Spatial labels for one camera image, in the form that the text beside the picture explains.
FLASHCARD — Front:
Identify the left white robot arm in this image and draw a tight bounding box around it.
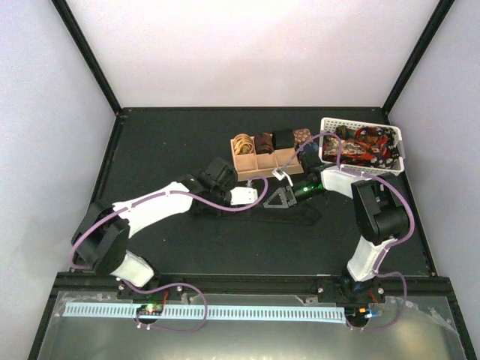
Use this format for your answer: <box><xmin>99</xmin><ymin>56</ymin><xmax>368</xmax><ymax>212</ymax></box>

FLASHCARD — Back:
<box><xmin>71</xmin><ymin>157</ymin><xmax>238</xmax><ymax>299</ymax></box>

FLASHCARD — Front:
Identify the white plastic basket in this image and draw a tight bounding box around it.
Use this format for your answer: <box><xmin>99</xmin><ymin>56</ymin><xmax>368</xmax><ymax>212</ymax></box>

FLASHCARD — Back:
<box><xmin>319</xmin><ymin>117</ymin><xmax>405</xmax><ymax>176</ymax></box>

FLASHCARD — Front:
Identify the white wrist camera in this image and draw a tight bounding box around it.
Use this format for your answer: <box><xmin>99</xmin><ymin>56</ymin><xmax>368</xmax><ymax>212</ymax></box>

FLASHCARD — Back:
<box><xmin>229</xmin><ymin>187</ymin><xmax>258</xmax><ymax>206</ymax></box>
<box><xmin>271</xmin><ymin>168</ymin><xmax>293</xmax><ymax>187</ymax></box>

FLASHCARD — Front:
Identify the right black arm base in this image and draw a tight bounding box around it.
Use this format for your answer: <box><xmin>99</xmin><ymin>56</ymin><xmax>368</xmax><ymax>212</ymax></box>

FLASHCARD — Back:
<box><xmin>316</xmin><ymin>274</ymin><xmax>385</xmax><ymax>307</ymax></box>

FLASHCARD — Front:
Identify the light blue slotted cable duct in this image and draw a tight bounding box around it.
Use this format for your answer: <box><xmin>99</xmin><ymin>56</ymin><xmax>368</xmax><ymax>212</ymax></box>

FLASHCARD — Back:
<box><xmin>62</xmin><ymin>303</ymin><xmax>346</xmax><ymax>325</ymax></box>

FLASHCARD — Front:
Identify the wooden compartment tray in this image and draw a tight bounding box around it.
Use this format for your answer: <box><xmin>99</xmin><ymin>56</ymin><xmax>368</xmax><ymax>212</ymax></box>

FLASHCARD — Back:
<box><xmin>230</xmin><ymin>139</ymin><xmax>304</xmax><ymax>182</ymax></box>

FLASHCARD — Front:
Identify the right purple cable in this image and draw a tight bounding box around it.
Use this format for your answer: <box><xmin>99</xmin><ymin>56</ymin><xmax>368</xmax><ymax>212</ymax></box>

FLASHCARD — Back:
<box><xmin>280</xmin><ymin>133</ymin><xmax>416</xmax><ymax>332</ymax></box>

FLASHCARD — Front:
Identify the black frame post right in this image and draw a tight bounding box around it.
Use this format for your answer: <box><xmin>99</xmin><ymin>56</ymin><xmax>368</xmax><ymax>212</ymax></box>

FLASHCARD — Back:
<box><xmin>382</xmin><ymin>0</ymin><xmax>455</xmax><ymax>116</ymax></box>

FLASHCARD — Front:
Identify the dark red rolled tie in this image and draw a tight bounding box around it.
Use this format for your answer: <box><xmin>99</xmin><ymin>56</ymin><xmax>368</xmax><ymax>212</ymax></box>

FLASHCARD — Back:
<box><xmin>253</xmin><ymin>132</ymin><xmax>275</xmax><ymax>155</ymax></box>

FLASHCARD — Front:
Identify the brown patterned rolled tie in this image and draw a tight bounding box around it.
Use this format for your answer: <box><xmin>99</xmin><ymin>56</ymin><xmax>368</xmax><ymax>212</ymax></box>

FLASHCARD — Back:
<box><xmin>292</xmin><ymin>128</ymin><xmax>312</xmax><ymax>146</ymax></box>

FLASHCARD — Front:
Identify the blue patterned rolled tie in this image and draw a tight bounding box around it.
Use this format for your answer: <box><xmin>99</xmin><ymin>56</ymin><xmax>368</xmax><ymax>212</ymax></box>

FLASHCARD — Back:
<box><xmin>297</xmin><ymin>142</ymin><xmax>320</xmax><ymax>162</ymax></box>

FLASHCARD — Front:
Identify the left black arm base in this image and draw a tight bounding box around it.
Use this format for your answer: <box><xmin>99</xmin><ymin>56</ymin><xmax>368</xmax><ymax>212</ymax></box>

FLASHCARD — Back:
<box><xmin>117</xmin><ymin>276</ymin><xmax>187</xmax><ymax>303</ymax></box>

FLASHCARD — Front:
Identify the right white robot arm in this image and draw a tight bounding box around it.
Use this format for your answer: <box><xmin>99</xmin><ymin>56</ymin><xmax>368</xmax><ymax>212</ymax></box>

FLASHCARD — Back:
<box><xmin>263</xmin><ymin>164</ymin><xmax>415</xmax><ymax>302</ymax></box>

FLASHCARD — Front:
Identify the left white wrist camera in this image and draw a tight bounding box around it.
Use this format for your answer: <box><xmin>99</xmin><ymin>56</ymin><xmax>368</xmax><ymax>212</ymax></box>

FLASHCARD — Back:
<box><xmin>229</xmin><ymin>187</ymin><xmax>258</xmax><ymax>206</ymax></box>

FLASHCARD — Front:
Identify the long black tie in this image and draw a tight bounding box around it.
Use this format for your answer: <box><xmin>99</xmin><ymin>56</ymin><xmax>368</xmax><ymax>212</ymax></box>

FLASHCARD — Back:
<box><xmin>195</xmin><ymin>205</ymin><xmax>322</xmax><ymax>226</ymax></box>

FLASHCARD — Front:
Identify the black frame post left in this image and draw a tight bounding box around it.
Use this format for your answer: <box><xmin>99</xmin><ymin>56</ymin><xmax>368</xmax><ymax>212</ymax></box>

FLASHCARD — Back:
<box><xmin>51</xmin><ymin>0</ymin><xmax>122</xmax><ymax>115</ymax></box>

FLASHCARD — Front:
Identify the black rolled tie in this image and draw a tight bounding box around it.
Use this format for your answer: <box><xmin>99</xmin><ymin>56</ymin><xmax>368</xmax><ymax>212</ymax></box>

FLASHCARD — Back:
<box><xmin>271</xmin><ymin>129</ymin><xmax>295</xmax><ymax>151</ymax></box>

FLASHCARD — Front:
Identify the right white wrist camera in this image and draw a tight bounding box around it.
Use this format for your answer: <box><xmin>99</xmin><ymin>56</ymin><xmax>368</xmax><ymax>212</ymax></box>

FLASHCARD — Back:
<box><xmin>271</xmin><ymin>168</ymin><xmax>293</xmax><ymax>187</ymax></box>

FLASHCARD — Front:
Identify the yellow rolled tie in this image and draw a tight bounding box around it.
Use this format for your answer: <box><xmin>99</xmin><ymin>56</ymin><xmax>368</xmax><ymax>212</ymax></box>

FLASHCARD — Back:
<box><xmin>232</xmin><ymin>133</ymin><xmax>254</xmax><ymax>155</ymax></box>

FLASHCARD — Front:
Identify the black frame post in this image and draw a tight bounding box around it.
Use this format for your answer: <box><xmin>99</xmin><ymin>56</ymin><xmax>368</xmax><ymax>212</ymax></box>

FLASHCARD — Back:
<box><xmin>382</xmin><ymin>0</ymin><xmax>455</xmax><ymax>116</ymax></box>
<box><xmin>51</xmin><ymin>0</ymin><xmax>122</xmax><ymax>115</ymax></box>

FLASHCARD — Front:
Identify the pile of patterned ties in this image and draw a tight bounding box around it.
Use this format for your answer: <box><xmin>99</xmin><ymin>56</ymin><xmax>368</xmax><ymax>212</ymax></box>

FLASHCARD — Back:
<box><xmin>321</xmin><ymin>125</ymin><xmax>401</xmax><ymax>170</ymax></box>

